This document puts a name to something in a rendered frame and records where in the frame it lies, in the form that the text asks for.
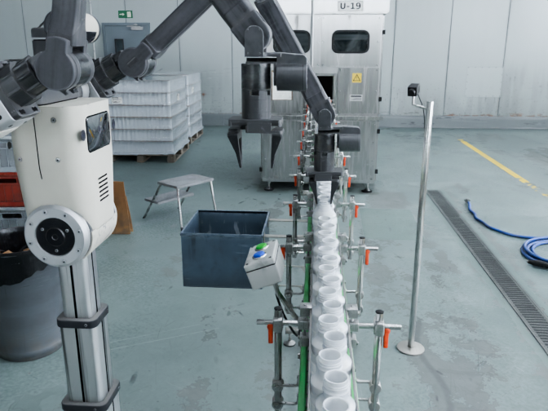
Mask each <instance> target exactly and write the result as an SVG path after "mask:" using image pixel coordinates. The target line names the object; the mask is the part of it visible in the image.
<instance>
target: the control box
mask: <svg viewBox="0 0 548 411"><path fill-rule="evenodd" d="M266 244H267V246H265V247H264V248H262V249H259V250H256V246H252V247H250V251H249V253H248V256H247V259H246V261H245V266H244V269H245V271H246V275H247V276H248V279H249V281H250V284H251V287H252V289H253V290H256V289H261V288H263V287H266V286H269V285H273V287H274V291H275V295H276V300H277V302H278V305H279V306H281V302H282V303H283V305H284V306H285V308H286V309H287V311H288V312H289V313H290V315H291V316H292V317H293V318H294V320H298V315H297V314H296V312H295V311H294V309H293V308H292V307H291V306H290V305H289V303H288V302H287V300H286V299H285V297H284V296H283V295H282V293H281V292H280V290H279V285H278V283H280V282H282V278H283V272H284V266H285V259H284V256H283V254H282V252H281V248H280V246H279V243H278V241H277V240H273V241H269V242H266ZM259 251H264V253H265V254H264V255H262V256H260V257H258V258H254V254H255V253H256V252H259ZM280 301H281V302H280ZM289 328H290V330H291V331H292V333H293V334H294V335H295V336H296V337H298V335H300V332H302V330H301V329H299V330H298V334H296V333H295V332H294V330H293V328H292V326H289Z"/></svg>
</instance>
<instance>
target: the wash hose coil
mask: <svg viewBox="0 0 548 411"><path fill-rule="evenodd" d="M464 201H465V202H466V203H467V204H468V209H469V211H470V212H471V213H472V214H473V215H474V218H475V219H476V220H477V221H479V222H481V223H482V224H483V225H484V226H486V227H487V228H489V229H492V230H494V231H496V232H500V233H502V234H505V235H507V236H513V237H518V238H524V239H528V240H526V241H525V242H524V243H523V244H522V246H521V248H520V250H521V253H522V254H523V256H524V257H526V258H527V259H529V260H527V263H529V264H532V265H533V266H536V267H543V268H545V267H546V268H548V259H545V258H543V257H542V256H540V255H538V254H537V253H536V252H535V251H534V249H535V248H536V247H537V246H539V245H546V244H548V236H523V235H517V234H513V233H509V232H504V231H502V230H500V229H497V228H494V227H491V226H489V225H488V224H487V223H486V222H485V221H483V220H482V219H479V218H477V214H476V212H474V211H473V210H472V209H471V203H470V201H471V200H470V199H469V198H466V199H464ZM531 246H532V247H531ZM530 247H531V251H530V250H529V248H530ZM525 251H526V253H527V254H526V253H525Z"/></svg>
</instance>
